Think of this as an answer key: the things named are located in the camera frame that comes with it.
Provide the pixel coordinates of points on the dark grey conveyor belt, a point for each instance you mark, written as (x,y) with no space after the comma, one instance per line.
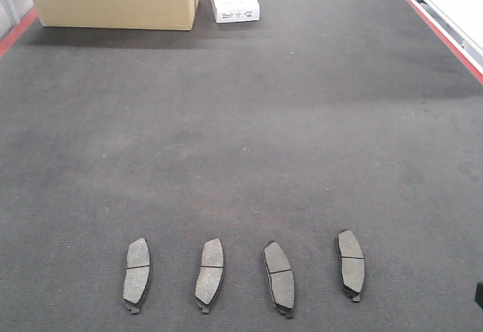
(324,115)

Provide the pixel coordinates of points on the brake pad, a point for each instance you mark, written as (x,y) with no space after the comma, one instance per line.
(210,275)
(352,264)
(138,274)
(281,279)

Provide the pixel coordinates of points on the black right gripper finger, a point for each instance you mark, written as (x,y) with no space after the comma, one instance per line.
(478,298)

